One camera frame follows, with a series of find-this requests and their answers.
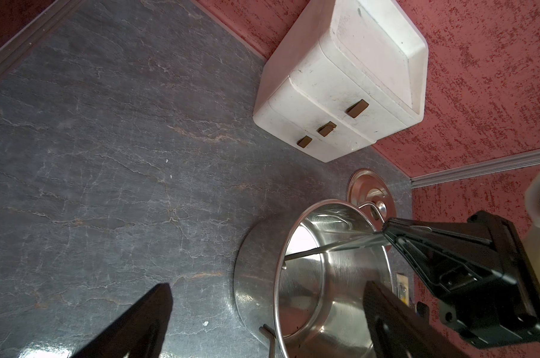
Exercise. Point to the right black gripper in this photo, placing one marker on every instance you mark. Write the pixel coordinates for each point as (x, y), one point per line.
(480, 273)

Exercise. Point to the right aluminium corner post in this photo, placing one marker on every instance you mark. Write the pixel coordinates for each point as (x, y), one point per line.
(512, 162)

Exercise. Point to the stainless steel pot lid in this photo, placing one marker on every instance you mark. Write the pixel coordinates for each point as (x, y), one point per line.
(367, 191)

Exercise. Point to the metal ladle spoon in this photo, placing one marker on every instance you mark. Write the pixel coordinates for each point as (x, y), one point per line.
(371, 240)

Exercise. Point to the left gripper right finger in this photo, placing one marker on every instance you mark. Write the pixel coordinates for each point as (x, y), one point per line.
(396, 331)

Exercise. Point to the white three-drawer storage box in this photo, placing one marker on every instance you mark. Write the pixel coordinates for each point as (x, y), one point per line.
(348, 73)

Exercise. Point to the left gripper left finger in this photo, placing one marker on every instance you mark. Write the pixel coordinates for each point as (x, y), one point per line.
(139, 331)

